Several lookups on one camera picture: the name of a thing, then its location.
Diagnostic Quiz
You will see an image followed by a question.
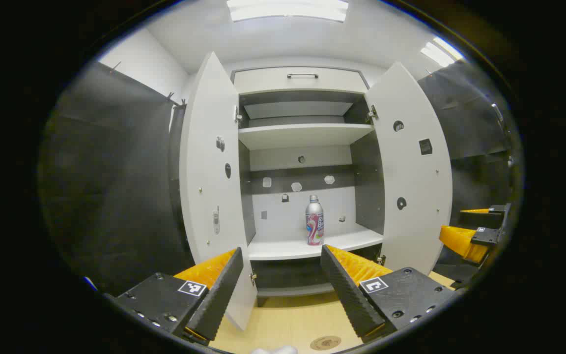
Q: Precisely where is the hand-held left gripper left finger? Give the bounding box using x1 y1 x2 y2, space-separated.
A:
111 247 244 345

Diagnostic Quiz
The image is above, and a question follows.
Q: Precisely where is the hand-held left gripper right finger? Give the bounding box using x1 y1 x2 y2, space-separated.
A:
320 244 458 343

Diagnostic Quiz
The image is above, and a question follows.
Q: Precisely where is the silver bottle with pink label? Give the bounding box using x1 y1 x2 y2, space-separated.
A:
305 195 325 246

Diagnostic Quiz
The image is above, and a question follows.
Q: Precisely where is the small ceiling light panel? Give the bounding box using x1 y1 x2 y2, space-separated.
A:
421 37 464 68

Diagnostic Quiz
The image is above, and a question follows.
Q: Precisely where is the large ceiling light panel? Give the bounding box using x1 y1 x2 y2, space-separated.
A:
226 0 350 23

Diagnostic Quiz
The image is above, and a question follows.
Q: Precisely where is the white cabinet door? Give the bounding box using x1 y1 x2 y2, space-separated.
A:
179 52 258 331
366 61 453 276

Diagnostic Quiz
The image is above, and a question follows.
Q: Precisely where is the black backdrop cloth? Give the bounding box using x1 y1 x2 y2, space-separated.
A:
40 59 523 295

